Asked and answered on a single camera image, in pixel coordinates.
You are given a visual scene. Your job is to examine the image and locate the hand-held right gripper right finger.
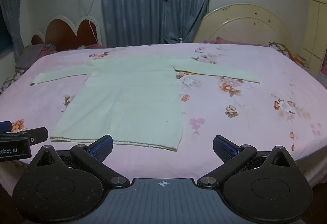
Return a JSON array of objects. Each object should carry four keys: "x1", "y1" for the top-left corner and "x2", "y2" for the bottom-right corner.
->
[{"x1": 197, "y1": 135, "x2": 295, "y2": 189}]

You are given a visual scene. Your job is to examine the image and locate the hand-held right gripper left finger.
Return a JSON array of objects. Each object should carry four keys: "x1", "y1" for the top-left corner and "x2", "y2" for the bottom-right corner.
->
[{"x1": 30, "y1": 134, "x2": 131, "y2": 189}]

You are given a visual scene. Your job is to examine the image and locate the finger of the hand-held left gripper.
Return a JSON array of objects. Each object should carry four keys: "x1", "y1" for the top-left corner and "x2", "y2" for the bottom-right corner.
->
[
  {"x1": 5, "y1": 127, "x2": 49, "y2": 146},
  {"x1": 0, "y1": 120, "x2": 13, "y2": 134}
]

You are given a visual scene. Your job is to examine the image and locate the white knitted sweater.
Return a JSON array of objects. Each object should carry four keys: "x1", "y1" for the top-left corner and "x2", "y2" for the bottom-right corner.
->
[{"x1": 30, "y1": 56, "x2": 261, "y2": 151}]

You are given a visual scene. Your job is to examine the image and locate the pink floral bed sheet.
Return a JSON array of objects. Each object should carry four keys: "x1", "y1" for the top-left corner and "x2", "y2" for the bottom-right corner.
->
[{"x1": 0, "y1": 43, "x2": 327, "y2": 189}]

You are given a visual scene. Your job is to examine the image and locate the grey purple blanket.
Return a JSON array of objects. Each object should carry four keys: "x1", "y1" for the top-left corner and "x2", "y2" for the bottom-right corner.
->
[{"x1": 15, "y1": 44, "x2": 59, "y2": 69}]

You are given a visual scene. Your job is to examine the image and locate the red heart-shaped headboard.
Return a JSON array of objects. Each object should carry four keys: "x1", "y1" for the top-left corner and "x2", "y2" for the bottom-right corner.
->
[{"x1": 31, "y1": 15, "x2": 103, "y2": 51}]

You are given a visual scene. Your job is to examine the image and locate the pink pillow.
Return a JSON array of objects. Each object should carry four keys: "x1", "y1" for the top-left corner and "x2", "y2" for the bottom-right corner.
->
[{"x1": 203, "y1": 36, "x2": 270, "y2": 47}]

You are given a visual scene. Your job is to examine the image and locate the blue grey side curtain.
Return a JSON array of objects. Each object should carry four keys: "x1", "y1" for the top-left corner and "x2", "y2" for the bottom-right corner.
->
[{"x1": 0, "y1": 0, "x2": 29, "y2": 62}]

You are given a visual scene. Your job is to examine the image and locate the floral patterned cushion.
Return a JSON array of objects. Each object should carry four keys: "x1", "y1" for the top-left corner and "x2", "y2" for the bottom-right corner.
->
[{"x1": 268, "y1": 42, "x2": 310, "y2": 69}]

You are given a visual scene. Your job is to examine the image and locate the cream round headboard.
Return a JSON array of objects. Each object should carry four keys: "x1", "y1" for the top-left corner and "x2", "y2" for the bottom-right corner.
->
[{"x1": 193, "y1": 3, "x2": 295, "y2": 48}]

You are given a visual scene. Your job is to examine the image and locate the purple printed cloth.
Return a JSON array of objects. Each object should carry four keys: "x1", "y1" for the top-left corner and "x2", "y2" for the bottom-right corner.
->
[{"x1": 320, "y1": 52, "x2": 327, "y2": 77}]

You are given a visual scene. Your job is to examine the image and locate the cream wardrobe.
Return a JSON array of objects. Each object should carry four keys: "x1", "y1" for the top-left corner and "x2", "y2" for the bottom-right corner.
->
[{"x1": 302, "y1": 0, "x2": 327, "y2": 79}]

